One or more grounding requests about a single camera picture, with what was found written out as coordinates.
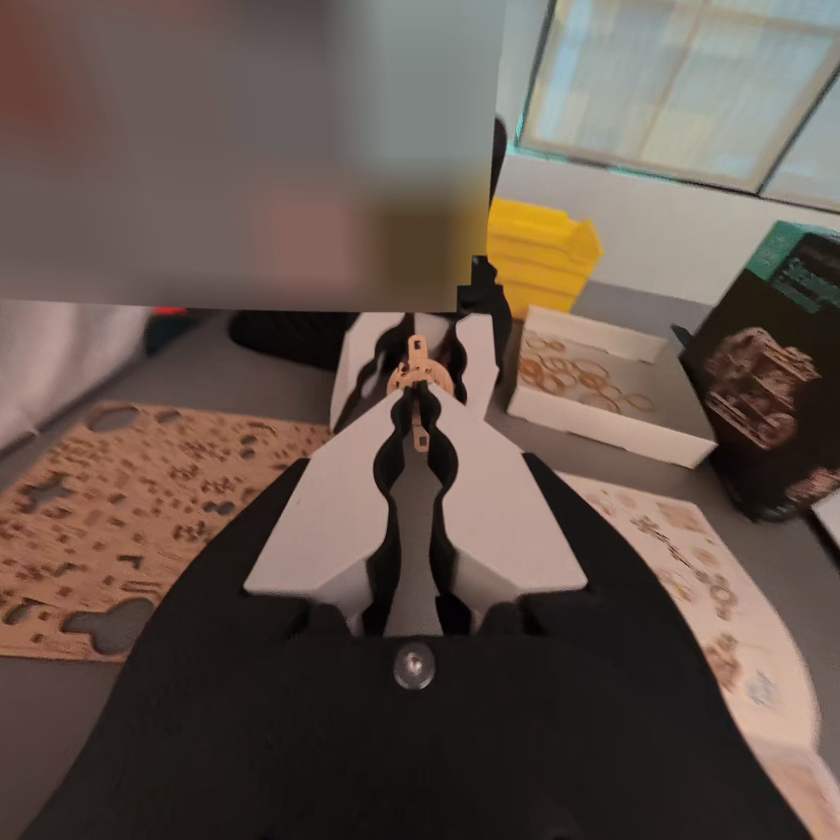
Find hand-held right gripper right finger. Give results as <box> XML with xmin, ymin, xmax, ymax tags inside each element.
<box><xmin>425</xmin><ymin>386</ymin><xmax>589</xmax><ymax>636</ymax></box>

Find illustrated instruction booklet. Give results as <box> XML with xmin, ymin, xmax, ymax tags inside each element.
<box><xmin>554</xmin><ymin>469</ymin><xmax>840</xmax><ymax>840</ymax></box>

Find black product box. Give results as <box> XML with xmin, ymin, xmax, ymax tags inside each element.
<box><xmin>669</xmin><ymin>220</ymin><xmax>840</xmax><ymax>522</ymax></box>

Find pile of tan rubber bands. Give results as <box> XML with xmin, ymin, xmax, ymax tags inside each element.
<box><xmin>518</xmin><ymin>336</ymin><xmax>656</xmax><ymax>414</ymax></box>

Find round wooden model assembly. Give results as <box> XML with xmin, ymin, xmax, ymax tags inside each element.
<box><xmin>387</xmin><ymin>333</ymin><xmax>455</xmax><ymax>455</ymax></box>

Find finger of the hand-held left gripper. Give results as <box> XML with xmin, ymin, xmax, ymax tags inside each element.
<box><xmin>329</xmin><ymin>312</ymin><xmax>409</xmax><ymax>434</ymax></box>
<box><xmin>454</xmin><ymin>313</ymin><xmax>496</xmax><ymax>421</ymax></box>

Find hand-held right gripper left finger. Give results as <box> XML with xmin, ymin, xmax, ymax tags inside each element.
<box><xmin>243</xmin><ymin>387</ymin><xmax>406</xmax><ymax>636</ymax></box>

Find red and teal item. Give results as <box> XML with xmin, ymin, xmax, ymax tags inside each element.
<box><xmin>143</xmin><ymin>305</ymin><xmax>201</xmax><ymax>355</ymax></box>

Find white cardboard box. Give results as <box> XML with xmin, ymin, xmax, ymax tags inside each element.
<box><xmin>505</xmin><ymin>305</ymin><xmax>718</xmax><ymax>470</ymax></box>

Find laser-cut wooden parts sheet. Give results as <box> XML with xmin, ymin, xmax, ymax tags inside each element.
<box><xmin>0</xmin><ymin>402</ymin><xmax>332</xmax><ymax>664</ymax></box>

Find black quilted wrist pad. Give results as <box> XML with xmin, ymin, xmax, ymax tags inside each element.
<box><xmin>228</xmin><ymin>311</ymin><xmax>358</xmax><ymax>371</ymax></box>

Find yellow plastic bin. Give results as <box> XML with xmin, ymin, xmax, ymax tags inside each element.
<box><xmin>487</xmin><ymin>197</ymin><xmax>605</xmax><ymax>320</ymax></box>

